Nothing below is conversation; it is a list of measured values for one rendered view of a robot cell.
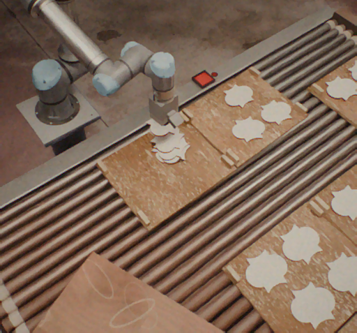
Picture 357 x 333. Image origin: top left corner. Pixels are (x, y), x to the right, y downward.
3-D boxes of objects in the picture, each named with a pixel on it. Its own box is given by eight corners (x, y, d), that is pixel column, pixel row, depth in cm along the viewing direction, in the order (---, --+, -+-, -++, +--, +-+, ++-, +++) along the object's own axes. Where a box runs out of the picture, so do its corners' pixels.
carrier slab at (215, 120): (179, 114, 174) (179, 112, 173) (248, 70, 189) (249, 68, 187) (237, 169, 159) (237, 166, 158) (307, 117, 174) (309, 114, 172)
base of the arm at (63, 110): (32, 107, 179) (26, 92, 171) (61, 90, 186) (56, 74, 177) (54, 127, 174) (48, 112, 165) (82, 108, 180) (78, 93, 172)
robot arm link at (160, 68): (160, 45, 131) (180, 58, 128) (160, 70, 140) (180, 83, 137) (143, 58, 128) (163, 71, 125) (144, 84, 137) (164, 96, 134)
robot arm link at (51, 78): (31, 93, 171) (21, 68, 160) (56, 76, 177) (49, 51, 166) (50, 107, 167) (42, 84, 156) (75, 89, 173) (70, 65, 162)
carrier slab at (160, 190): (95, 165, 159) (95, 163, 158) (178, 115, 174) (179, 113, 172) (148, 232, 144) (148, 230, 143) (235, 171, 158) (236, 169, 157)
